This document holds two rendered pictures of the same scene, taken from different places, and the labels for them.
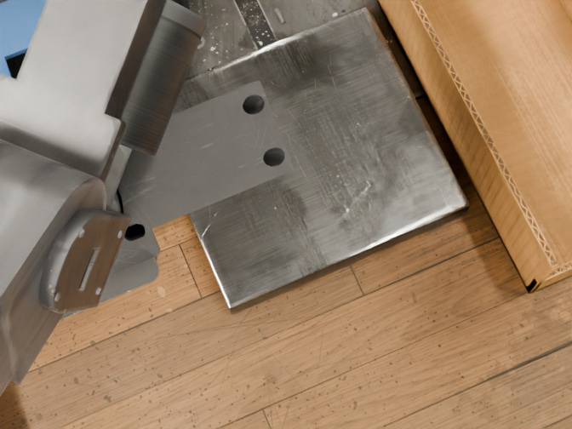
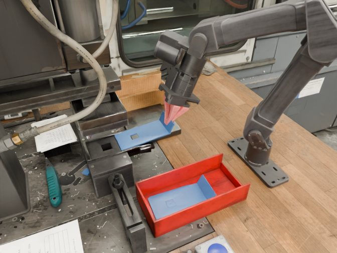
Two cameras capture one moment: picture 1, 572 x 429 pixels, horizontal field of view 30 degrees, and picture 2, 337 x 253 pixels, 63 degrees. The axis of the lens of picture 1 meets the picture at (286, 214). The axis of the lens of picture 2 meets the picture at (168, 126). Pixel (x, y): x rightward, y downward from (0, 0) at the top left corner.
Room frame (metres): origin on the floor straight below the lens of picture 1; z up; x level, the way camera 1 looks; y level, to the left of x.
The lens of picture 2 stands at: (0.26, 0.73, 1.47)
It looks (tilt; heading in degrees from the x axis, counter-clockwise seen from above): 38 degrees down; 264
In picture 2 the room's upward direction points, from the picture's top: straight up
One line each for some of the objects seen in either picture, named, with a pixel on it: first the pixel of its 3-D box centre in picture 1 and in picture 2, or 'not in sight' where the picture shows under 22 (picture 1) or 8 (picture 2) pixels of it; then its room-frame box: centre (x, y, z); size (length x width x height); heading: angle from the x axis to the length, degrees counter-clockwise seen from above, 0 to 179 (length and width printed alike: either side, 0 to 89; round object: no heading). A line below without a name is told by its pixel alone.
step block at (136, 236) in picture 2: not in sight; (134, 229); (0.30, 0.40, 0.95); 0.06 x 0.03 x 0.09; 109
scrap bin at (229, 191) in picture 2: not in sight; (192, 191); (0.16, 0.30, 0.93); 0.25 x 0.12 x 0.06; 19
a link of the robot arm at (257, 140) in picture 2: not in sight; (259, 132); (-0.04, 0.18, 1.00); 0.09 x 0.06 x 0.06; 63
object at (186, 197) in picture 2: not in sight; (181, 197); (0.18, 0.31, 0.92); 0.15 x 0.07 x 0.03; 16
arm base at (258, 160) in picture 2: not in sight; (258, 150); (-0.05, 0.19, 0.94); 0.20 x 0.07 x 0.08; 109
